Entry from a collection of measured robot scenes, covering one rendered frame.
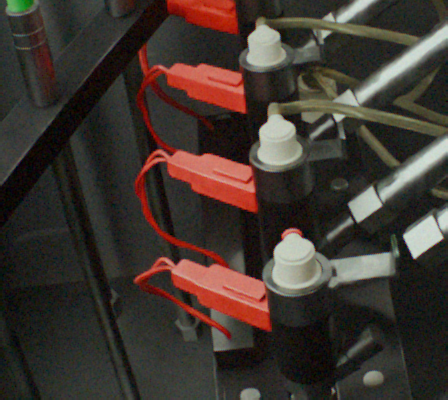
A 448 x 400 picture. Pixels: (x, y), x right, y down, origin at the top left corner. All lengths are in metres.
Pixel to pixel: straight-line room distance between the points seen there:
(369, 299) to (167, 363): 0.23
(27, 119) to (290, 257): 0.20
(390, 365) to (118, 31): 0.24
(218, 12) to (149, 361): 0.27
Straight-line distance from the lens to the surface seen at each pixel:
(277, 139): 0.55
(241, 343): 0.62
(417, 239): 0.49
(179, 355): 0.85
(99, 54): 0.66
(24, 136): 0.61
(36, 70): 0.62
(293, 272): 0.49
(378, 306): 0.65
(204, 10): 0.72
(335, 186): 0.73
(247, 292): 0.52
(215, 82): 0.65
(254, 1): 0.68
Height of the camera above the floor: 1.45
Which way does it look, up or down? 39 degrees down
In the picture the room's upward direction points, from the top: 8 degrees counter-clockwise
